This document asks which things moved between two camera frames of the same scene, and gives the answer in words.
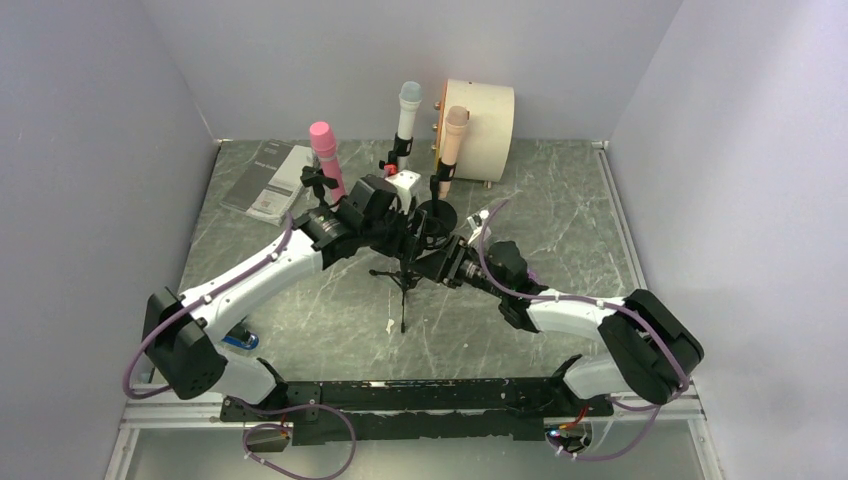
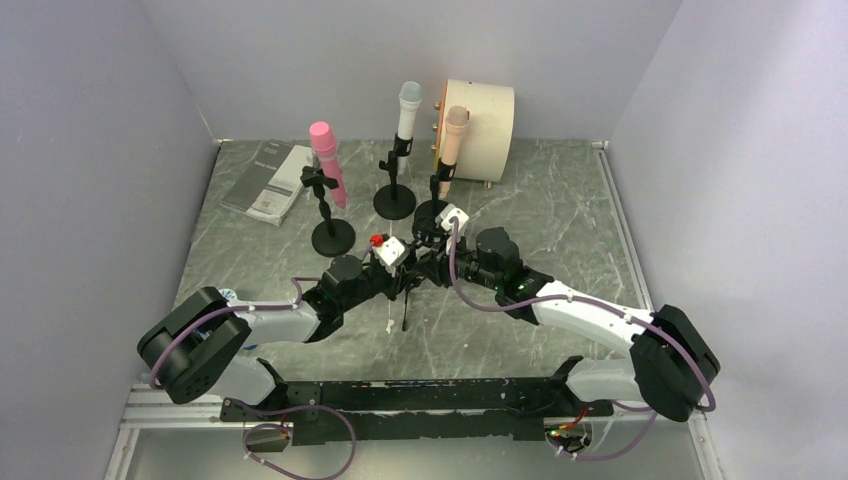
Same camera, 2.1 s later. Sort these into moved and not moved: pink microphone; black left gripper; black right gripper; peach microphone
Moved: black left gripper
Not moved: peach microphone; black right gripper; pink microphone
